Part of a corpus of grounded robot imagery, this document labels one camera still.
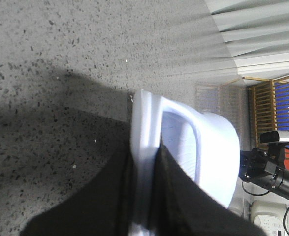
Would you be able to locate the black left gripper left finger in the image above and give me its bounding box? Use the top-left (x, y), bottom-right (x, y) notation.
top-left (20, 143), bottom-right (134, 236)

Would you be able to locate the wooden slatted crib frame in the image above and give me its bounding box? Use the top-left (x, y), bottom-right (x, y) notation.
top-left (243, 75), bottom-right (289, 148)

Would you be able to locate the white desk telephone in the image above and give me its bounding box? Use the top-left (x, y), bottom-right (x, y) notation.
top-left (250, 200), bottom-right (289, 236)

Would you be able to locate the grey webcam on stand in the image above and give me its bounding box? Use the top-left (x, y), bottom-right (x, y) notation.
top-left (259, 130), bottom-right (289, 144)

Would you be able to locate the black cable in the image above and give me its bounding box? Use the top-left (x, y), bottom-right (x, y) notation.
top-left (241, 180), bottom-right (289, 236)

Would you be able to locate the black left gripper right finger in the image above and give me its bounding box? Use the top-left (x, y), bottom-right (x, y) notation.
top-left (148, 144), bottom-right (265, 236)

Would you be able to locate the light blue slipper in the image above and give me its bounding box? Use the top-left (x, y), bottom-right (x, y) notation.
top-left (129, 90), bottom-right (240, 236)

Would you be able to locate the white pleated curtain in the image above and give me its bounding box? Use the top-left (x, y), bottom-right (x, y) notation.
top-left (205, 0), bottom-right (289, 78)

